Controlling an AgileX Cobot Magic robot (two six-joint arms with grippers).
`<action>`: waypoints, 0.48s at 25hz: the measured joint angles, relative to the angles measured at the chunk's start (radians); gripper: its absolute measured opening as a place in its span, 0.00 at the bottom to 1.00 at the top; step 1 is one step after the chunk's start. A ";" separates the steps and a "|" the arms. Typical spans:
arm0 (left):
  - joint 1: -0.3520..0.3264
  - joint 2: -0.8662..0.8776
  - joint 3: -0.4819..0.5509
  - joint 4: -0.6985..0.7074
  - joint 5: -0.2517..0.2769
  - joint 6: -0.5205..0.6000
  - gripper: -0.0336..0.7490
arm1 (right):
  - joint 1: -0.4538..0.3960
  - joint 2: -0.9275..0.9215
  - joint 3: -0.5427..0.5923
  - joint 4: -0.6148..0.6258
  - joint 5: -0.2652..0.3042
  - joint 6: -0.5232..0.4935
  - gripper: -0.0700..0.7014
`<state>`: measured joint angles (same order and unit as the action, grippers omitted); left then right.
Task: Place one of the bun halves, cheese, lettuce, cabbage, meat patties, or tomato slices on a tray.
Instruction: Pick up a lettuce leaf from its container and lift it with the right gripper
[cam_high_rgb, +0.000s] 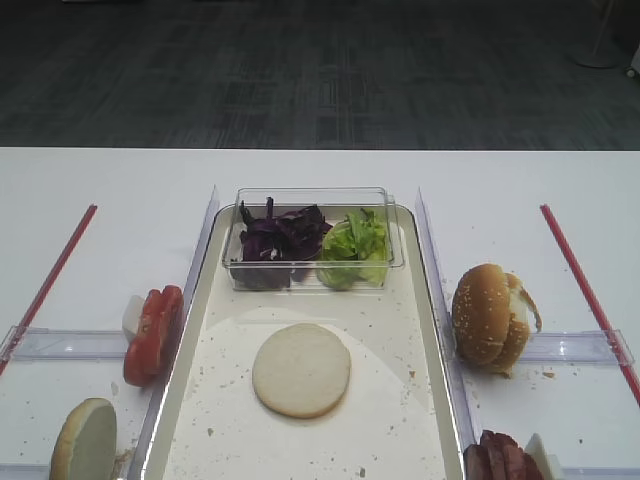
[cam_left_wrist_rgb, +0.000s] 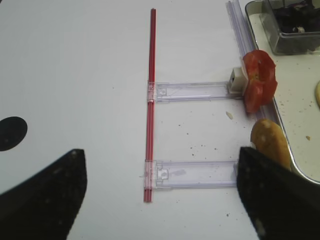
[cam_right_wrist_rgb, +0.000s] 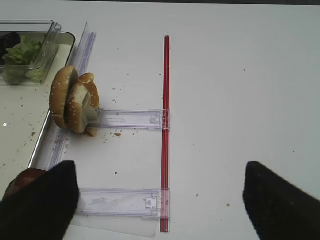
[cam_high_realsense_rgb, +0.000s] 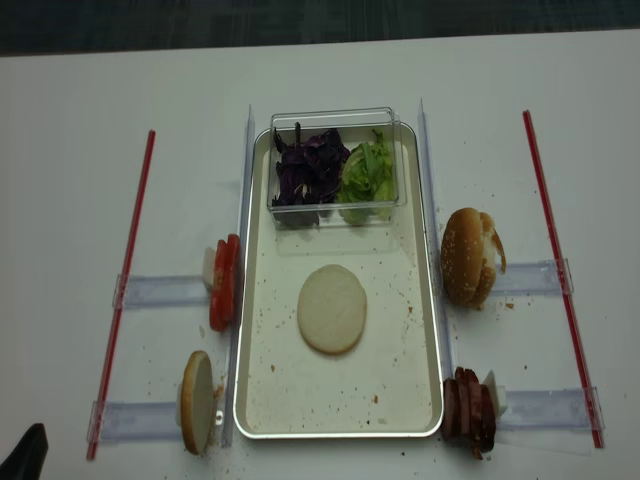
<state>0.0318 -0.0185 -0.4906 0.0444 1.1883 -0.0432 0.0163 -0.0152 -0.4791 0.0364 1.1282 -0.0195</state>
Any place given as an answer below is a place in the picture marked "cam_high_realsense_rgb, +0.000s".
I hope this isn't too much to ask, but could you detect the green lettuce pile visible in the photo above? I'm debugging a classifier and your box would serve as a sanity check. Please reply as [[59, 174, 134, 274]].
[[336, 129, 395, 204]]

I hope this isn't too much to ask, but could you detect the rear tomato slice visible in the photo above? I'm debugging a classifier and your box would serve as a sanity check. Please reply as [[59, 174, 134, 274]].
[[225, 234, 240, 323]]

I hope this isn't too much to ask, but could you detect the front meat patty slice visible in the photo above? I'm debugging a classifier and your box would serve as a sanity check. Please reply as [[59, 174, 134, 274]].
[[441, 378, 461, 442]]

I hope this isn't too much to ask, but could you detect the white block behind patties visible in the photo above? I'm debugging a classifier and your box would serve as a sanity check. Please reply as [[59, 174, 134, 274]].
[[482, 370, 508, 419]]

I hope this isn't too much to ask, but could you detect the rear meat patty slice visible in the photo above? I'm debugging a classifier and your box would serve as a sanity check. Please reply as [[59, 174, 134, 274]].
[[473, 384, 496, 460]]

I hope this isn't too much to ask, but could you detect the bottom bun slice on tray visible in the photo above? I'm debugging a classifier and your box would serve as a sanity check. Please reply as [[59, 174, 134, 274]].
[[297, 264, 367, 355]]

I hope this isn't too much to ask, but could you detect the purple cabbage pile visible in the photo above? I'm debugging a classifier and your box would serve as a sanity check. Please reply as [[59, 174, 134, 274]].
[[272, 123, 350, 206]]

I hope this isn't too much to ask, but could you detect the clear plastic container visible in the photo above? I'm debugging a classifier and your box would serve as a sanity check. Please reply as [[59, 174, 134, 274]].
[[266, 107, 406, 229]]

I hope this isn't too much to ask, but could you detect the white block behind tomatoes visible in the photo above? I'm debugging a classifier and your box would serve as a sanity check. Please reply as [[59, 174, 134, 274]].
[[201, 247, 216, 292]]

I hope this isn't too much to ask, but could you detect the sesame bun top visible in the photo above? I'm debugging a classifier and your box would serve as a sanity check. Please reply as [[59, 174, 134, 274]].
[[440, 208, 484, 307]]

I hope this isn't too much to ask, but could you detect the silver metal tray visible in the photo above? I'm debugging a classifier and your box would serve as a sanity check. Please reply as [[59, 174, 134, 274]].
[[233, 125, 443, 439]]

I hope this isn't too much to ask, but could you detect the torn bun piece right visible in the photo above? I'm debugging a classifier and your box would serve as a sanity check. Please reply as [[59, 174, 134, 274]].
[[472, 212, 507, 309]]

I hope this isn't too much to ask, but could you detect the standing bun slice left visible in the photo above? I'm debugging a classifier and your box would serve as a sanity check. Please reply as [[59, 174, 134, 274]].
[[180, 350, 214, 455]]

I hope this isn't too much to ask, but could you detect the black object bottom left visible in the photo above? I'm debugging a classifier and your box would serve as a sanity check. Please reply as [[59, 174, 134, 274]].
[[0, 423, 49, 480]]

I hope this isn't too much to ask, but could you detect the clear vertical rail left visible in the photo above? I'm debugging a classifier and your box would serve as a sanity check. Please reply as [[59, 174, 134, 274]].
[[220, 105, 255, 448]]

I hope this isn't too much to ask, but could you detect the clear rail upper left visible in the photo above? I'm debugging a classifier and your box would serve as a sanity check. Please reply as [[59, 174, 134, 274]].
[[112, 275, 209, 310]]

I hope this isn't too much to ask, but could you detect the clear rail upper right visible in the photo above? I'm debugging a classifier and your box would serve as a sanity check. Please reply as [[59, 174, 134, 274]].
[[490, 259, 574, 297]]

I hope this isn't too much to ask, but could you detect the left red rail strip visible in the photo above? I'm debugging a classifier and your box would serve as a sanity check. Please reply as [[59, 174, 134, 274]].
[[86, 130, 156, 462]]

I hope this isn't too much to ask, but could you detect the red rail strip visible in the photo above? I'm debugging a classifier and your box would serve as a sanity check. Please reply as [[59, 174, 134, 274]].
[[86, 130, 156, 462], [522, 110, 605, 449]]

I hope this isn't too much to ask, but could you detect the clear rail lower left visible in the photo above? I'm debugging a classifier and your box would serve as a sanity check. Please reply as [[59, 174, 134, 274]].
[[87, 401, 183, 444]]

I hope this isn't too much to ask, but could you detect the clear rail lower right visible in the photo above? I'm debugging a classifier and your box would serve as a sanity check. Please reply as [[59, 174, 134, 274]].
[[496, 386, 605, 432]]

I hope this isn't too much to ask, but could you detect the right red rail strip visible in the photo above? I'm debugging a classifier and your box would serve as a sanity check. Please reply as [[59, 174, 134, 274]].
[[522, 110, 605, 449]]

